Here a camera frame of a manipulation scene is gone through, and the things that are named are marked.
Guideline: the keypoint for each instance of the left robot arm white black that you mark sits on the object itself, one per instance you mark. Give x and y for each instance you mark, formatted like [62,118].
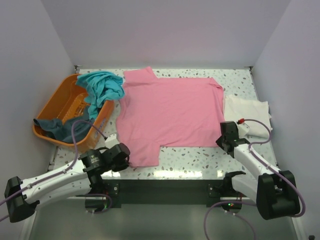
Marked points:
[81,177]

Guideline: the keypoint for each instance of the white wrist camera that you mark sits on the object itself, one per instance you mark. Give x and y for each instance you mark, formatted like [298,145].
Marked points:
[111,141]
[243,128]

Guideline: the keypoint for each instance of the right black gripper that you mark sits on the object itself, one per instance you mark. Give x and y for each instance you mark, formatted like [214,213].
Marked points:
[218,141]

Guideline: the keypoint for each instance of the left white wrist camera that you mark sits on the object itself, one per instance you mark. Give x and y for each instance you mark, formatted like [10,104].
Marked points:
[111,141]

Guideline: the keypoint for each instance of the dark teal t shirt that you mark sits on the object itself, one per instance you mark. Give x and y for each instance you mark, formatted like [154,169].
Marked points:
[57,130]

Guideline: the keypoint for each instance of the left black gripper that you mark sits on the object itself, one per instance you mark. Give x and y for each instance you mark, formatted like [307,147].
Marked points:
[124,165]

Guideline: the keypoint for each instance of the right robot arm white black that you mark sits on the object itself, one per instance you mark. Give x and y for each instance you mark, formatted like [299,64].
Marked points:
[272,190]

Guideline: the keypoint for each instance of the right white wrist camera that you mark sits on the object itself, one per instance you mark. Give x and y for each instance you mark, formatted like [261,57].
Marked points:
[243,128]

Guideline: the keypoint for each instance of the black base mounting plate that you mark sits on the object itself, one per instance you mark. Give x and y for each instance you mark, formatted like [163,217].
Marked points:
[169,192]

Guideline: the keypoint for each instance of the folded white t shirt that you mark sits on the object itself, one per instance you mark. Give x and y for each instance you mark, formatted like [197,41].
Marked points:
[236,108]

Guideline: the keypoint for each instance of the orange plastic laundry basket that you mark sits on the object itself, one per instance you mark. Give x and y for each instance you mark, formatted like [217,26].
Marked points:
[67,102]

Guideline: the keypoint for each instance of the turquoise t shirt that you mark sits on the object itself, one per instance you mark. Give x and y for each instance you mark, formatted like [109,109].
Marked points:
[101,86]

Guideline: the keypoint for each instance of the pink t shirt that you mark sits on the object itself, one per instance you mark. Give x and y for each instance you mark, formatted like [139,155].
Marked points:
[167,112]

